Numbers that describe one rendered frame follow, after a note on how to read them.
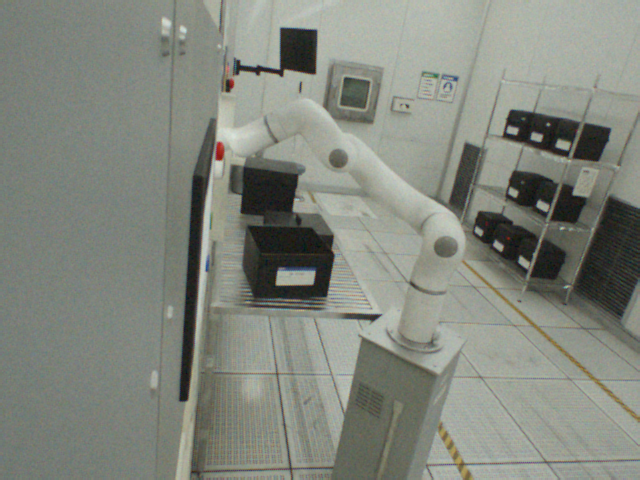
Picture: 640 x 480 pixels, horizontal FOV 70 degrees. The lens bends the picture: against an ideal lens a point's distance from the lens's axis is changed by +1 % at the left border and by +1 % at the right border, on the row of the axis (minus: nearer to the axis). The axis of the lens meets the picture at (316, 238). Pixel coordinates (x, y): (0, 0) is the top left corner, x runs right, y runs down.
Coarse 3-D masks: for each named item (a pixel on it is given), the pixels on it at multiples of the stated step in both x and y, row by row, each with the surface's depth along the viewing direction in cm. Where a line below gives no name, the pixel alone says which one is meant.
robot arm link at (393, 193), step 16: (368, 160) 137; (352, 176) 142; (368, 176) 135; (384, 176) 133; (368, 192) 136; (384, 192) 133; (400, 192) 133; (416, 192) 136; (400, 208) 134; (416, 208) 137; (432, 208) 140; (416, 224) 143
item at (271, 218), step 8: (264, 216) 218; (272, 216) 213; (280, 216) 214; (288, 216) 216; (296, 216) 212; (304, 216) 220; (312, 216) 222; (320, 216) 224; (264, 224) 216; (272, 224) 202; (280, 224) 204; (288, 224) 205; (296, 224) 207; (304, 224) 209; (312, 224) 210; (320, 224) 212; (320, 232) 202; (328, 232) 204; (328, 240) 202
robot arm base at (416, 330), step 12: (408, 288) 146; (408, 300) 145; (420, 300) 141; (432, 300) 141; (444, 300) 145; (408, 312) 145; (420, 312) 142; (432, 312) 142; (396, 324) 155; (408, 324) 146; (420, 324) 144; (432, 324) 144; (396, 336) 148; (408, 336) 146; (420, 336) 145; (432, 336) 147; (408, 348) 144; (420, 348) 143; (432, 348) 144
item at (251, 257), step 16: (256, 240) 179; (272, 240) 182; (288, 240) 184; (304, 240) 186; (320, 240) 175; (256, 256) 156; (272, 256) 154; (288, 256) 156; (304, 256) 158; (320, 256) 160; (256, 272) 156; (272, 272) 156; (288, 272) 158; (304, 272) 160; (320, 272) 162; (256, 288) 157; (272, 288) 158; (288, 288) 160; (304, 288) 163; (320, 288) 165
